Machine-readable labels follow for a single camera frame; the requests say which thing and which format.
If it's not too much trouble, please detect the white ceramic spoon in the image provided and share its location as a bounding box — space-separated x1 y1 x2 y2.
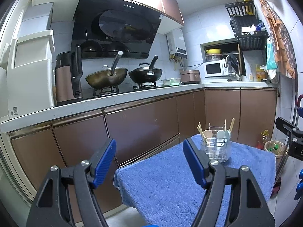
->
216 130 226 147

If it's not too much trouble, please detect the light blue ceramic spoon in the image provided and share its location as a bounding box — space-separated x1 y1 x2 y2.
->
224 130 231 144

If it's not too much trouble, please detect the pink ceramic spoon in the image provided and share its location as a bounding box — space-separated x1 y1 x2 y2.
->
203 130 213 146

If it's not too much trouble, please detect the right blue gloved hand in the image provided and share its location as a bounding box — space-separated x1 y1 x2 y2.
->
294 170 303 200

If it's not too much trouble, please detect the beige waste bin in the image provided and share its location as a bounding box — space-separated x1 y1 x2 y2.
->
264 140 288 158

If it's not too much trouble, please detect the cooking oil bottle on floor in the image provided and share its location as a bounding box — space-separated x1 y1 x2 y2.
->
257 130 270 150

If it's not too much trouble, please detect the clear utensil holder jar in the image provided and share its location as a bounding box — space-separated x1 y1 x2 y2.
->
201 123 231 162

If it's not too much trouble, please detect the yellow bottle by sink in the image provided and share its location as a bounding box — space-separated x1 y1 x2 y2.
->
255 64 267 82

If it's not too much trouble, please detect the orange patterned hanging apron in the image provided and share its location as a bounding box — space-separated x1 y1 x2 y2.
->
259 0 296 79

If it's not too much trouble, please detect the chrome sink faucet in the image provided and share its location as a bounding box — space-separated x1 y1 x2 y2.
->
224 53 241 82

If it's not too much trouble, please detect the white microwave oven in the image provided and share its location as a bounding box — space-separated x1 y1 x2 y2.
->
203 59 229 77

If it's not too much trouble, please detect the yellow lidded glass jar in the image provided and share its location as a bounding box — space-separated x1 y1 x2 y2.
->
205 48 222 61

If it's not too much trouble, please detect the pink rice cooker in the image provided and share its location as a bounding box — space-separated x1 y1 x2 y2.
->
180 70 201 84

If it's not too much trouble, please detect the white rice storage box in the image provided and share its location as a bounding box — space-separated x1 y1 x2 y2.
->
0 2 57 120

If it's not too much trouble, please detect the brown electric kettle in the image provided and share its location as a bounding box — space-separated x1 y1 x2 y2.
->
55 46 84 106

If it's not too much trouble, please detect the brass coloured wok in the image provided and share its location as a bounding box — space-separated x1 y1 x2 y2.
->
85 51 128 90

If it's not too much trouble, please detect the white water heater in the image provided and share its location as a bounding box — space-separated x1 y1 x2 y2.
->
166 28 187 58

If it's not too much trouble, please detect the black wok with lid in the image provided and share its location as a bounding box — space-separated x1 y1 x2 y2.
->
128 55 163 84

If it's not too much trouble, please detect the black range hood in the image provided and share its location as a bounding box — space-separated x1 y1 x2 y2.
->
71 0 163 59

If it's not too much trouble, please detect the black wall dish rack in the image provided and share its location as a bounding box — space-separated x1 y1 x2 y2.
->
224 1 268 51

